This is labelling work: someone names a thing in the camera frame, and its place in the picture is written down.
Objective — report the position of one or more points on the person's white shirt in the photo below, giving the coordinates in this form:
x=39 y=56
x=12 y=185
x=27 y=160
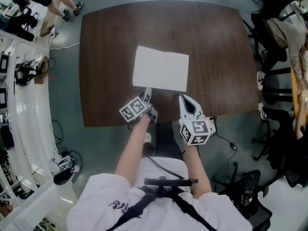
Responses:
x=154 y=213

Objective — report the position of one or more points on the black chest-mounted device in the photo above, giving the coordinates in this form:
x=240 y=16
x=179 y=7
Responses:
x=170 y=182

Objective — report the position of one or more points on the orange wooden round table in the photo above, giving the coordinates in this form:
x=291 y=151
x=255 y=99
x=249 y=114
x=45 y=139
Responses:
x=299 y=97

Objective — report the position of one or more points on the black mesh office chair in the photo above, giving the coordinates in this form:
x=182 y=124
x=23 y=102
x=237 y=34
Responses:
x=245 y=196

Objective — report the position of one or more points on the brown cardboard piece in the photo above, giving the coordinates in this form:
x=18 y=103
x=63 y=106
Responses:
x=41 y=70

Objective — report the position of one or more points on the person's black trousers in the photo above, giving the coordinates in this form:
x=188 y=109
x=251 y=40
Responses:
x=166 y=141

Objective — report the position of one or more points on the light wooden bench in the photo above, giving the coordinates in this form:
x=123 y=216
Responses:
x=49 y=18

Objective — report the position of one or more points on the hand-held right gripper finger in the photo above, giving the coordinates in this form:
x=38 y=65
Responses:
x=181 y=109
x=199 y=111

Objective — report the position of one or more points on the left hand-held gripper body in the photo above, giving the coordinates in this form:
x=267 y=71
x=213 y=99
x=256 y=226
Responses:
x=133 y=108

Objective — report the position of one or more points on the white power strip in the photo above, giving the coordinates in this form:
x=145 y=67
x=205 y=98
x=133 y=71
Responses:
x=213 y=126

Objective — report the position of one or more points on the white helmet black lining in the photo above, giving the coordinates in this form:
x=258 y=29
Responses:
x=63 y=178

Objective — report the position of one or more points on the person's right forearm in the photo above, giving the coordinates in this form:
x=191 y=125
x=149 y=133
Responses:
x=196 y=170

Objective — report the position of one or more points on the white machine black panel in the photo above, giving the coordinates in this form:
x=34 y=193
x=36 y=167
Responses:
x=3 y=98
x=4 y=62

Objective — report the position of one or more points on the white paper sheet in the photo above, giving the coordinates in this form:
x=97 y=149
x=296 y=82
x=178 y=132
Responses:
x=161 y=68

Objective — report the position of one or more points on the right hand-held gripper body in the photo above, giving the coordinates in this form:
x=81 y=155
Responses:
x=197 y=129

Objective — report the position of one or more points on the person's left forearm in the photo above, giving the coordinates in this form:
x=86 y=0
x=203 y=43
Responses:
x=134 y=153

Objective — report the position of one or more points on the long white workbench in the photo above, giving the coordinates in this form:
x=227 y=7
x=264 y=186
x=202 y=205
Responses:
x=29 y=133

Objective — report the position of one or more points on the person's white shoe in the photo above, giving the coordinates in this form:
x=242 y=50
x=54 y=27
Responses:
x=147 y=138

